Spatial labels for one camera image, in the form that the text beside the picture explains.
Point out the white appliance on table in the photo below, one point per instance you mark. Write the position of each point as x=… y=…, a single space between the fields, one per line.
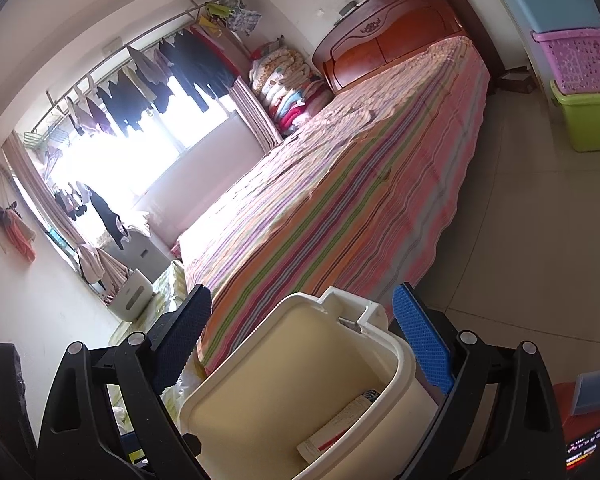
x=132 y=298

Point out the cream plastic trash bin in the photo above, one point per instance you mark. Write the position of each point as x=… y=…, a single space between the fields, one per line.
x=304 y=363

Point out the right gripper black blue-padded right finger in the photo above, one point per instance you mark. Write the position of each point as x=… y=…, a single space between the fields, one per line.
x=523 y=438

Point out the orange cloth hanging on wall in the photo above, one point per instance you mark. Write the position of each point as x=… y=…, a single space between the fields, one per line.
x=19 y=234

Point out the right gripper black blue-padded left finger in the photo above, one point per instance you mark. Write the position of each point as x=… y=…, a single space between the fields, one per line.
x=104 y=417

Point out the stack of folded quilts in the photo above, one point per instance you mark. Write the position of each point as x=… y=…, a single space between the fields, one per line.
x=290 y=91

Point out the green plastic storage box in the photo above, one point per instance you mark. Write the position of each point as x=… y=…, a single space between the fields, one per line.
x=582 y=117

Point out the pink plastic basket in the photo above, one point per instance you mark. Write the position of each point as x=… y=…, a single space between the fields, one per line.
x=574 y=58

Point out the striped colourful bed sheet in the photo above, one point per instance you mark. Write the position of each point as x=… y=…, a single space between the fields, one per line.
x=356 y=199

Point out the pink curtain left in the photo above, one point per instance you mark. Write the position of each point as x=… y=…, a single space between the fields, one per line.
x=36 y=188

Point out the white red cardboard box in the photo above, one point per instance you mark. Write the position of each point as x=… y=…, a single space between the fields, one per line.
x=319 y=442

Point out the red plastic stool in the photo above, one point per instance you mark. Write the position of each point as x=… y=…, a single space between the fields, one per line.
x=579 y=409

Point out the black garment hanging low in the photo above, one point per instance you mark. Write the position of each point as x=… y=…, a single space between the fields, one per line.
x=110 y=219

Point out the hanging dark clothes row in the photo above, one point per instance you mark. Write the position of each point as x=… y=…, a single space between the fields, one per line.
x=142 y=86

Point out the pink curtain right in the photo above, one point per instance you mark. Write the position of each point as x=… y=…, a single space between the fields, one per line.
x=254 y=115

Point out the red wooden headboard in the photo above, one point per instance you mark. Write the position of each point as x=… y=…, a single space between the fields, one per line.
x=379 y=34

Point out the pink curtain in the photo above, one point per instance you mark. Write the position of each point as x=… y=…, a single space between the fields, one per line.
x=36 y=188
x=254 y=115

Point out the white grey air purifier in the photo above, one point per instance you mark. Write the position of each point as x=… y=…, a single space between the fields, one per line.
x=145 y=253

